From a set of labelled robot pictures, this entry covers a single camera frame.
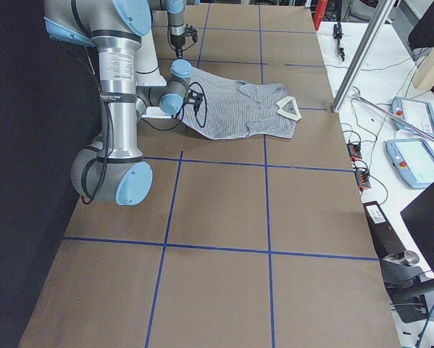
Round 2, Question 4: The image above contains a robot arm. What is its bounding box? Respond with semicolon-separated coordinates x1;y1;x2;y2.
44;1;193;205
149;0;200;59

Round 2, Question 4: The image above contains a teach pendant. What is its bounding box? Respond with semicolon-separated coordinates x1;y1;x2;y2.
391;96;434;136
385;138;434;189

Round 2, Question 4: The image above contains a striped polo shirt white collar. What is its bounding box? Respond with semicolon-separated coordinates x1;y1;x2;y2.
172;67;304;141

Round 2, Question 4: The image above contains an orange black power strip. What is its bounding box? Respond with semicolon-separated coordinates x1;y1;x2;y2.
346;142;362;162

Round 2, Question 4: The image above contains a far teach pendant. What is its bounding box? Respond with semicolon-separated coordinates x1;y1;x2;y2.
391;96;434;136

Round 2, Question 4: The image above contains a black monitor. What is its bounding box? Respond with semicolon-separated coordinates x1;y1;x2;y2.
401;182;434;272

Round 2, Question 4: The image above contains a red cylinder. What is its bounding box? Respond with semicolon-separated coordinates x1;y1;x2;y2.
313;0;328;25

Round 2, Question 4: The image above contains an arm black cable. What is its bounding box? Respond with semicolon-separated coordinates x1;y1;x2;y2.
142;82;208;131

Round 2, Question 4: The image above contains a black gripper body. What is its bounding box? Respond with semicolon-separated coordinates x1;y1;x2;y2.
170;35;185;51

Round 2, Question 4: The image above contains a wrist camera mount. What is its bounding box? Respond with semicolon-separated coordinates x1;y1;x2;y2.
183;88;205;110
185;24;198;44

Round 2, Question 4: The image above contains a reacher grabber tool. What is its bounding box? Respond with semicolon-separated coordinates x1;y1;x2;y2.
351;94;434;143

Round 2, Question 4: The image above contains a near teach pendant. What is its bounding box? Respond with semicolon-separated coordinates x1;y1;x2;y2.
385;138;434;189

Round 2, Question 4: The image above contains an aluminium frame post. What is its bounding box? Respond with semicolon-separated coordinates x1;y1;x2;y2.
332;0;394;113

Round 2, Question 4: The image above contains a black box with label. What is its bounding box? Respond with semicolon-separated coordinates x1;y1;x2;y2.
363;201;405;259

